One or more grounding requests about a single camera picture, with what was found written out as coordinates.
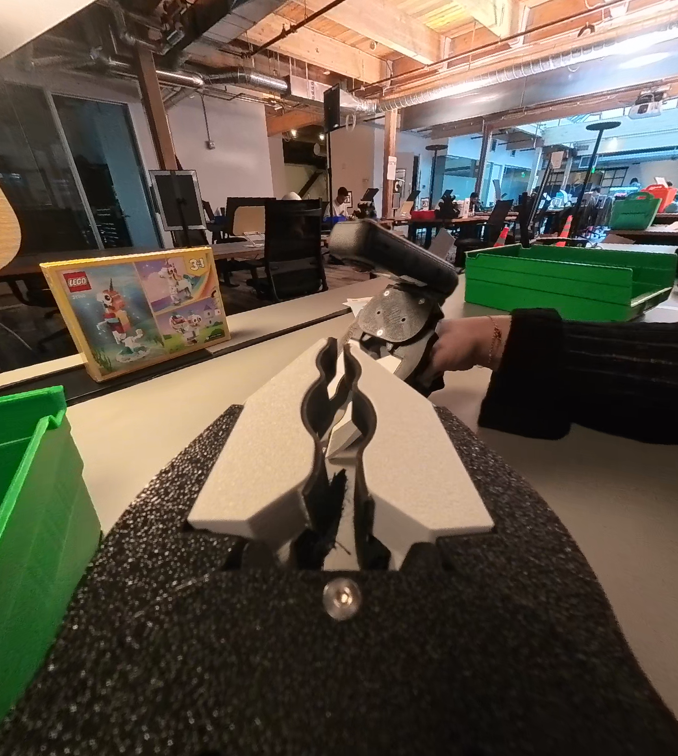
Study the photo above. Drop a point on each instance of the orange traffic cone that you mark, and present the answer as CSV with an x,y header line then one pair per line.
x,y
566,233

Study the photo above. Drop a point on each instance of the person's right hand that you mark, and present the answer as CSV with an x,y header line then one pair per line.
x,y
463,345

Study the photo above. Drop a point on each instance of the lego instruction booklet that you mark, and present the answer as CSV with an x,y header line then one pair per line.
x,y
355,302

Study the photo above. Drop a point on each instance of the white studio light panel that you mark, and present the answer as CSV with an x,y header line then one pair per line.
x,y
20,23

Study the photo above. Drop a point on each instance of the ceiling projector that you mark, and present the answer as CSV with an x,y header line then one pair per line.
x,y
646,107

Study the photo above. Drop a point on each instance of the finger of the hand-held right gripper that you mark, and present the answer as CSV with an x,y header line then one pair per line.
x,y
351,440
339,391

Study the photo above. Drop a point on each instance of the red plastic basket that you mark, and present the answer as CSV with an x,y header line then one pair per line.
x,y
664,192

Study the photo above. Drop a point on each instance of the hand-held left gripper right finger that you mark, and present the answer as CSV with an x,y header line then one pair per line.
x,y
427,466

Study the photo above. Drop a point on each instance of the stack of green trays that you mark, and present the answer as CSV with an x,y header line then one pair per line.
x,y
551,283

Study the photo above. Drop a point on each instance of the green plastic bin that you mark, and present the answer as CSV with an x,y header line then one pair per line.
x,y
14,531

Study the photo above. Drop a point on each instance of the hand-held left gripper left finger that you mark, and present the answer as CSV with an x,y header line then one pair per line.
x,y
250,466

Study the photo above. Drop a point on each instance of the silver ventilation duct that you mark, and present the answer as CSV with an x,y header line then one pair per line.
x,y
227,78

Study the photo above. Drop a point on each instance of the yellow lego set box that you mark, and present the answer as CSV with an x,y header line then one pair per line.
x,y
138,313

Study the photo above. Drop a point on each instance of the green plastic crate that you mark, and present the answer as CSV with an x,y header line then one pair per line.
x,y
634,212

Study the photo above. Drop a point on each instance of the black hanging speaker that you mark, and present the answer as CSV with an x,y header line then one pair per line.
x,y
331,106

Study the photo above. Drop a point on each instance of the dark screen on stand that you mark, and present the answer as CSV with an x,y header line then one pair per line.
x,y
176,198

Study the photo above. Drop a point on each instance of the black office chair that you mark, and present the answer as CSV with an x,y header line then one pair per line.
x,y
295,242

